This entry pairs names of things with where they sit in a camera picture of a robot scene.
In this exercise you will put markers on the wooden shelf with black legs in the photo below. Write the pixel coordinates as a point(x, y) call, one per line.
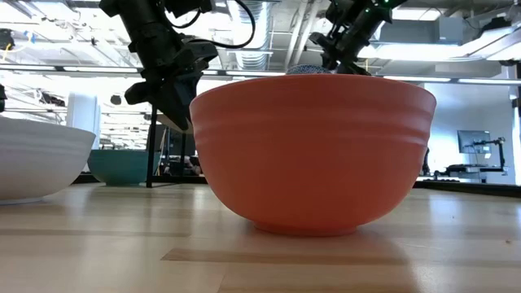
point(151, 154)

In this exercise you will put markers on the white pillar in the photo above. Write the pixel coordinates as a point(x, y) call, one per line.
point(83, 130)

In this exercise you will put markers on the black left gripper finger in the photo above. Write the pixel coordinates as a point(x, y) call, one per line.
point(144, 93)
point(177, 103)

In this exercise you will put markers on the large white bowl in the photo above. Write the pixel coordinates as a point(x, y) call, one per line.
point(36, 158)

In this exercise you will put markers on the silver ribbed ventilation duct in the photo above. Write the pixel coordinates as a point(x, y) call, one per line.
point(252, 32)

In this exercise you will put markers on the large red bowl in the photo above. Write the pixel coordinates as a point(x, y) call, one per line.
point(313, 154)

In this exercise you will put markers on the dark background monitor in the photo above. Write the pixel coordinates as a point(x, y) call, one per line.
point(474, 141)

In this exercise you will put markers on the blue patterned bowl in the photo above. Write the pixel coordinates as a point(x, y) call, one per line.
point(307, 70)

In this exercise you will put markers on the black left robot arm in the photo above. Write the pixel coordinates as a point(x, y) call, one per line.
point(146, 20)

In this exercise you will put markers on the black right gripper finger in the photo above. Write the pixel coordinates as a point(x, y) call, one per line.
point(330, 63)
point(350, 70)

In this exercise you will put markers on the teal bowl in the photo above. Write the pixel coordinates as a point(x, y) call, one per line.
point(118, 167)

